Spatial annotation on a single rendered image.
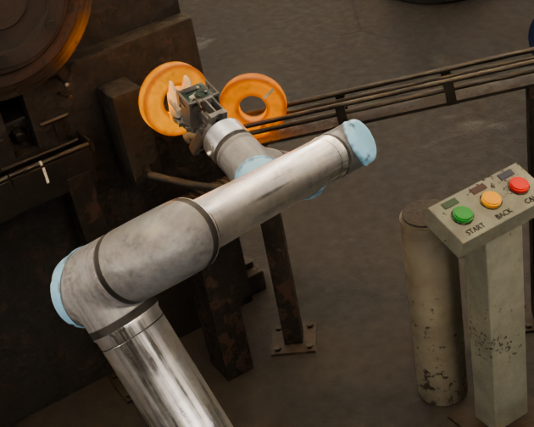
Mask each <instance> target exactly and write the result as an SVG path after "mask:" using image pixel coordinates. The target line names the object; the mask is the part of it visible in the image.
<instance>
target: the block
mask: <svg viewBox="0 0 534 427"><path fill-rule="evenodd" d="M140 89H141V88H140V86H138V85H137V84H135V83H134V82H132V81H131V80H129V79H127V78H126V77H120V78H119V79H116V80H112V81H110V82H108V83H105V84H103V85H100V86H99V87H98V88H97V94H98V97H99V101H100V103H101V107H102V110H103V115H104V118H105V121H106V125H107V127H108V133H109V136H110V139H111V142H112V145H113V149H114V154H115V157H116V160H117V163H118V166H119V169H120V172H121V173H122V174H123V175H124V176H125V177H126V178H127V179H129V180H130V181H131V182H132V183H134V184H135V185H140V184H141V183H144V182H146V181H148V179H147V178H145V177H144V176H143V166H144V165H145V164H150V166H151V170H152V172H156V173H160V174H162V167H161V164H160V161H159V155H158V151H157V148H156V144H155V140H154V138H153V132H152V128H151V127H150V126H149V125H148V124H147V123H146V122H145V121H144V119H143V118H142V116H141V113H140V109H139V104H138V98H139V92H140Z"/></svg>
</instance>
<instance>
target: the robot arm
mask: <svg viewBox="0 0 534 427"><path fill-rule="evenodd" d="M209 87H211V88H212V89H213V90H214V94H213V93H212V92H211V91H210V90H209ZM167 99H168V104H169V111H170V117H171V119H172V120H173V121H174V122H175V123H176V124H178V125H179V127H183V128H184V129H185V130H186V132H192V133H193V134H194V133H196V132H197V134H196V135H195V137H194V138H193V140H192V142H191V144H190V146H189V148H190V151H191V153H192V155H193V156H196V155H198V154H204V153H207V155H208V156H210V157H211V158H212V159H213V160H214V161H215V163H216V164H217V165H218V166H219V167H220V168H221V169H222V171H223V172H224V173H225V174H226V175H227V176H228V177H229V179H230V180H231V181H230V182H228V183H226V184H224V185H223V186H220V187H218V188H216V189H214V190H212V191H210V192H208V193H206V194H204V195H202V196H200V197H198V198H196V199H194V200H192V199H190V198H185V197H178V198H174V199H172V200H170V201H168V202H165V203H163V204H161V205H159V206H157V207H156V208H153V209H151V210H149V211H147V212H146V213H143V214H141V215H139V216H137V217H136V218H134V219H132V220H130V221H128V222H126V223H124V224H123V225H121V226H119V227H117V228H115V229H113V230H111V231H110V232H109V233H107V234H105V235H103V236H101V237H99V238H97V239H96V240H94V241H92V242H90V243H88V244H86V245H85V246H82V247H78V248H76V249H75V250H74V251H73V252H71V253H70V254H69V255H68V256H67V257H65V258H63V259H62V260H61V261H60V262H59V263H58V265H57V266H56V268H55V270H54V271H53V275H52V282H51V285H50V289H51V298H52V301H53V306H54V307H55V309H56V311H57V313H58V314H59V316H60V317H61V318H62V319H63V320H64V321H65V322H67V323H68V324H73V325H74V326H75V327H79V328H86V330H87V332H88V333H89V335H90V337H91V338H92V339H93V341H94V342H95V343H97V344H98V346H99V347H100V349H101V350H102V352H103V354H104V356H105V357H106V359H107V360H108V362H109V363H110V365H111V366H112V368H113V370H114V372H115V373H116V374H117V376H118V377H119V379H120V381H121V383H122V384H123V386H124V387H125V389H126V390H127V392H128V393H129V395H130V396H131V399H132V400H133V402H134V403H135V404H136V406H137V408H138V409H139V411H140V413H141V414H142V416H143V418H144V419H145V420H146V422H147V424H148V426H149V427H233V425H232V424H231V421H230V420H229V419H228V417H227V416H226V414H225V412H224V410H223V409H222V407H221V406H220V404H219V403H218V401H217V399H216V398H215V396H214V394H213V392H212V391H211V390H210V389H209V386H208V385H207V383H206V381H205V380H204V378H203V377H202V375H201V374H200V372H199V370H198V369H197V367H196V365H195V363H194V362H193V361H192V359H191V357H190V356H189V354H188V352H187V351H186V349H185V348H184V346H183V345H182V343H181V341H180V339H179V338H178V336H177V334H176V333H175V332H174V330H173V328H172V327H171V325H170V323H169V321H168V320H167V318H166V317H165V316H164V314H163V312H162V310H161V309H160V307H159V302H158V300H157V299H156V297H155V295H157V294H159V293H160V292H162V291H165V290H167V289H169V288H171V287H172V286H174V285H176V284H178V283H180V282H182V281H183V280H185V279H187V278H189V277H191V276H193V275H194V274H196V273H198V272H199V271H201V270H203V269H205V268H207V267H208V266H209V265H210V264H211V263H212V262H213V261H214V260H215V259H216V257H217V255H218V252H219V249H220V248H221V247H223V246H224V245H226V244H227V243H229V242H231V241H233V240H235V239H236V238H237V237H239V236H241V235H243V234H245V233H246V232H248V231H250V230H251V229H253V228H255V227H256V226H258V225H261V224H262V223H263V222H265V221H266V220H268V219H271V218H272V217H274V216H276V215H277V214H279V213H281V212H282V211H284V210H286V209H287V208H290V207H291V206H292V205H294V204H296V203H297V202H300V201H302V200H309V199H312V198H315V197H317V196H318V195H319V194H321V192H322V191H323V190H324V189H325V187H326V186H327V185H329V184H330V183H332V182H333V181H336V180H340V179H341V178H342V177H344V176H346V175H348V174H350V173H352V172H353V171H355V170H356V169H359V168H361V167H363V166H367V165H368V164H369V163H371V162H372V161H374V159H375V156H376V145H375V140H374V138H373V136H372V135H371V133H370V131H369V129H368V128H367V127H366V126H365V125H364V124H363V123H362V122H361V121H359V120H357V119H350V120H349V121H344V122H343V124H341V125H339V126H338V127H336V128H334V129H332V130H329V131H327V132H326V133H324V134H322V135H320V136H317V137H315V138H314V139H313V140H312V141H309V142H307V143H306V144H304V145H302V146H301V147H298V148H296V149H294V150H292V151H290V152H286V151H282V150H277V149H274V148H268V147H264V146H262V145H261V144H260V143H259V141H258V140H257V139H256V138H255V137H254V136H253V135H252V134H251V133H250V132H249V131H248V130H247V129H246V128H245V127H244V126H243V125H242V124H241V123H240V122H239V121H238V120H237V119H233V118H227V111H226V110H225V109H224V108H223V107H222V106H221V105H220V93H219V92H218V91H217V90H216V89H215V88H214V87H213V86H212V85H211V84H210V83H209V82H208V81H207V80H205V85H204V84H203V83H202V82H200V83H198V84H196V85H194V86H192V83H191V80H190V78H189V77H188V76H187V75H184V78H183V82H182V86H174V84H173V82H172V81H170V83H169V90H168V92H167Z"/></svg>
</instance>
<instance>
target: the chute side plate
mask: <svg viewBox="0 0 534 427"><path fill-rule="evenodd" d="M44 167H45V170H46V172H47V177H48V179H49V183H47V181H46V178H45V175H44V174H43V171H42V168H44ZM87 171H90V173H91V176H92V181H95V180H98V176H97V171H96V168H95V165H94V162H93V159H92V154H91V151H90V148H89V147H87V148H85V149H82V150H80V151H78V152H75V153H72V154H70V155H68V156H66V157H64V158H61V159H58V160H56V161H53V162H51V163H50V164H46V165H43V166H42V167H39V168H37V169H33V170H32V171H29V172H27V173H25V174H22V175H19V176H17V177H14V178H13V179H11V181H12V183H13V186H14V187H13V186H12V184H11V182H10V180H8V181H5V182H3V183H2V184H1V185H0V224H1V223H2V222H4V221H6V220H8V219H11V218H13V217H14V216H16V215H17V214H20V213H22V212H24V211H26V210H28V209H30V208H34V207H35V206H38V205H40V204H42V203H45V202H47V201H50V200H52V199H54V198H56V197H59V196H62V195H63V194H65V193H68V192H70V190H69V187H68V185H67V182H66V181H67V180H68V179H70V178H73V177H75V176H77V175H80V174H82V173H85V172H87ZM15 192H16V193H15Z"/></svg>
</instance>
